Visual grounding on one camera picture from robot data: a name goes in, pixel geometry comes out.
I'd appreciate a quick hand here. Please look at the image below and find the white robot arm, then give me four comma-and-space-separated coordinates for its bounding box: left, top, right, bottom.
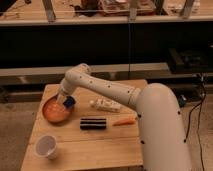
58, 63, 192, 171

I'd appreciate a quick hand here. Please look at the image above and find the wooden table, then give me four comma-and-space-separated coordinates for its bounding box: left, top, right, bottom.
21, 88, 143, 171

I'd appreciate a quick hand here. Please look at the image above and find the white plastic cup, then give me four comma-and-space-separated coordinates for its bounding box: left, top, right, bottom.
34, 135, 58, 160

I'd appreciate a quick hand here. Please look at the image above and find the orange carrot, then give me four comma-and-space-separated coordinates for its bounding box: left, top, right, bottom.
113, 118, 136, 126

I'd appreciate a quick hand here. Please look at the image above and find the long wooden bench shelf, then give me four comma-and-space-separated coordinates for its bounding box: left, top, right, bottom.
0, 62, 213, 88

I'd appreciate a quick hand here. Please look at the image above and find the black power adapter box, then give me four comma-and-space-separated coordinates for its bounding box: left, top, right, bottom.
178, 95, 187, 107

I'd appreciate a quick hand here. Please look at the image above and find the black equipment on shelf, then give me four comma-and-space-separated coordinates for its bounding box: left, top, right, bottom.
167, 48, 213, 74

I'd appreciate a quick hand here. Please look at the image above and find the black cable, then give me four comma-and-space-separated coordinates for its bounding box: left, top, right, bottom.
184, 74, 208, 144

